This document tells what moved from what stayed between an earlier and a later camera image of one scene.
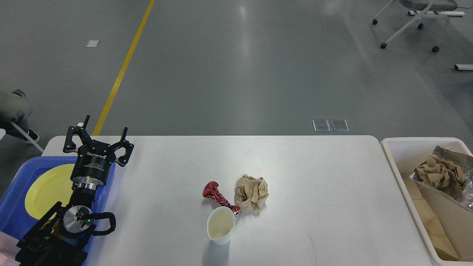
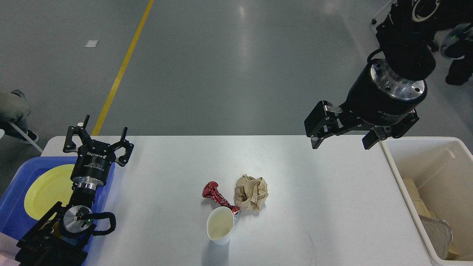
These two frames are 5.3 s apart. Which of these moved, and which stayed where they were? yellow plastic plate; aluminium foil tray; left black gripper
Moved: aluminium foil tray
Stayed: left black gripper; yellow plastic plate
